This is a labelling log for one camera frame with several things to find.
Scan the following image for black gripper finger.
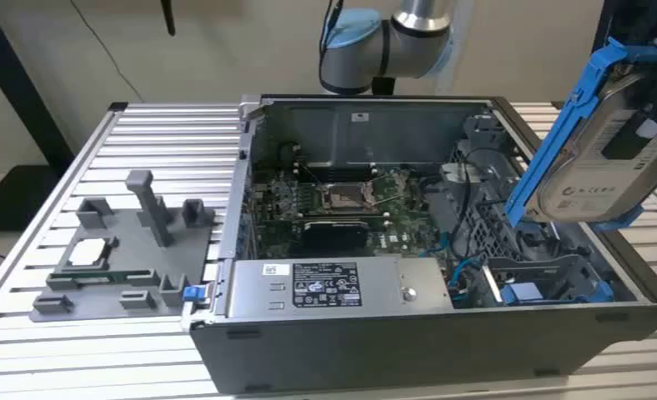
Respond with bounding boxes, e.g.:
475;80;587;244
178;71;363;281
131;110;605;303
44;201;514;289
602;108;657;161

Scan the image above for hard disk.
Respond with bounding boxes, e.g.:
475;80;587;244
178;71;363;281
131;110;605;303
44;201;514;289
499;282;614;307
505;36;657;233

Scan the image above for green motherboard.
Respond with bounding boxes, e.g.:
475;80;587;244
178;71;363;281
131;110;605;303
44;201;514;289
248;162;459;260

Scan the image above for CPU socket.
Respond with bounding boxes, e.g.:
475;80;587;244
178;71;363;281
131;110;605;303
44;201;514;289
316;181;386;212

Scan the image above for black PC case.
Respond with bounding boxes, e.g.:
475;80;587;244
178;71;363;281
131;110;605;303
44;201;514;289
180;93;657;395

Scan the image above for silver power supply unit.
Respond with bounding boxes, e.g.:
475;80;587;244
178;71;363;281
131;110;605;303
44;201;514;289
224;257;455;314

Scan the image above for black hanging rod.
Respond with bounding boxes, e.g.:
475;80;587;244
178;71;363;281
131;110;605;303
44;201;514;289
159;0;178;37

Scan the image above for grey parts rack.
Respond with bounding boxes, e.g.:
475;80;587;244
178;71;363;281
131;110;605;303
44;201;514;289
31;169;219;324

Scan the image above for green RAM stick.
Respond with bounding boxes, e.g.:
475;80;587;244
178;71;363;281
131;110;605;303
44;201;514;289
52;268;160;288

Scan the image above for silver CPU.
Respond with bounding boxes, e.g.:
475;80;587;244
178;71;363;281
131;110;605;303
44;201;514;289
68;238;114;266

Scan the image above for black stand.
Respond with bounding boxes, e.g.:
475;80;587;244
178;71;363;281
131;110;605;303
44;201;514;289
0;0;78;231

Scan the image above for black wire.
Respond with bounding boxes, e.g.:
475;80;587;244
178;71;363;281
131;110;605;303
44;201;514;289
449;147;511;260

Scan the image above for blue wire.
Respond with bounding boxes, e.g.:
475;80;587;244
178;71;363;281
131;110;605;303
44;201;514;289
442;245;489;303

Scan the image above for locking lever wire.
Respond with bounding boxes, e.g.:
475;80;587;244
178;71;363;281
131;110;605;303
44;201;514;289
298;162;326;185

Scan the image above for thin black wall cable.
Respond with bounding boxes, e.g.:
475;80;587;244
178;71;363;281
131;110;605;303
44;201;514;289
68;0;147;102

